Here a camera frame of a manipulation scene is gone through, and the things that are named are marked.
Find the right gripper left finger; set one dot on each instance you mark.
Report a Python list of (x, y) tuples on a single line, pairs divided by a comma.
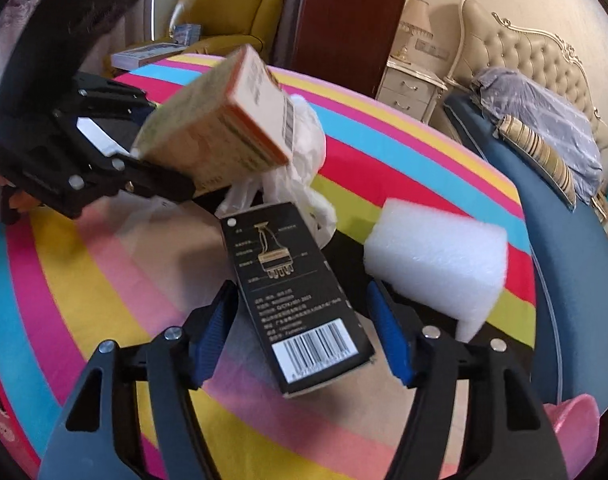
[(98, 434)]

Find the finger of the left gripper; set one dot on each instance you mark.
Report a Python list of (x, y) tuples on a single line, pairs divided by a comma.
[(98, 97), (109, 175)]

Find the beige orange cardboard box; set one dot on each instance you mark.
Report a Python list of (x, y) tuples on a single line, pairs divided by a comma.
[(231, 123)]

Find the pink trash bin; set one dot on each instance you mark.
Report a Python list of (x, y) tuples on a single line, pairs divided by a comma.
[(576, 423)]

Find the small book on armchair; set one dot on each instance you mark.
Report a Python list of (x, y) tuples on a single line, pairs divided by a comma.
[(186, 34)]

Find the bed with blue sheet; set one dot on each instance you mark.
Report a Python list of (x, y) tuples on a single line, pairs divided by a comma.
[(570, 251)]

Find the yellow leather armchair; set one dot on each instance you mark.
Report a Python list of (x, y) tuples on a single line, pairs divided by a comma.
[(227, 25)]

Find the clear plastic bag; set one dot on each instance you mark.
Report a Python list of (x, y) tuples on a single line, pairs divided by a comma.
[(292, 183)]

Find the white foam block right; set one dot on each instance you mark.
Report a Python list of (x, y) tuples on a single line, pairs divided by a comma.
[(454, 264)]

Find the black product box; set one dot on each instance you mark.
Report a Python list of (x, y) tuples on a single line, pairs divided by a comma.
[(308, 330)]

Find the brown striped cushion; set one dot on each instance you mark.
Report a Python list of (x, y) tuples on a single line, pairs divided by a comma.
[(530, 146)]

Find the dark wooden wardrobe panel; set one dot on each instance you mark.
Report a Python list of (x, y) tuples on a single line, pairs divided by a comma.
[(346, 42)]

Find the white bedside table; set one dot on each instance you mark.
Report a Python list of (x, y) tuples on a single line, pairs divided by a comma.
[(411, 89)]

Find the beige table lamp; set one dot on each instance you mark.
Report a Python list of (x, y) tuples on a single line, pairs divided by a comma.
[(415, 24)]

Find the beige tufted headboard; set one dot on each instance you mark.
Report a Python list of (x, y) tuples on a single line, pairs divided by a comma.
[(488, 40)]

